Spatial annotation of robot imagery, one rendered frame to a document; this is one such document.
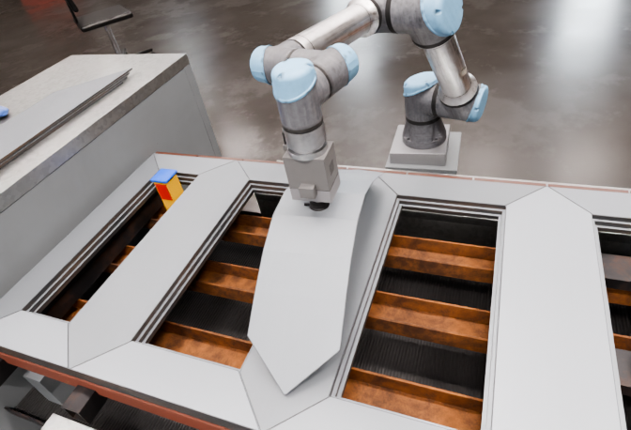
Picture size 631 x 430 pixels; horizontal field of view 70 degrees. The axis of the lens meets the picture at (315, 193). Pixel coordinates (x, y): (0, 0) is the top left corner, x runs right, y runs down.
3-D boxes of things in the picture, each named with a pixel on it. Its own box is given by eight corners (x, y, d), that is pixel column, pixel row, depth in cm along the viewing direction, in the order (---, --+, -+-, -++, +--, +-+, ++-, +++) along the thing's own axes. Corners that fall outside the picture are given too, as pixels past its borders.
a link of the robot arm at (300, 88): (326, 56, 75) (294, 79, 70) (334, 115, 82) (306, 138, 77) (289, 52, 79) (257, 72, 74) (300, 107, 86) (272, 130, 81)
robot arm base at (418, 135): (406, 126, 167) (404, 102, 161) (448, 126, 161) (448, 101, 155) (399, 149, 156) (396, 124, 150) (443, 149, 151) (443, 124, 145)
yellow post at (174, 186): (188, 230, 147) (166, 184, 135) (176, 228, 149) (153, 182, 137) (195, 220, 150) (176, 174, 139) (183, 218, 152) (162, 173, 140)
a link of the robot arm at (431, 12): (450, 92, 151) (397, -30, 107) (495, 98, 143) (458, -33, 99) (437, 123, 150) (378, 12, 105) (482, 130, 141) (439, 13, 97)
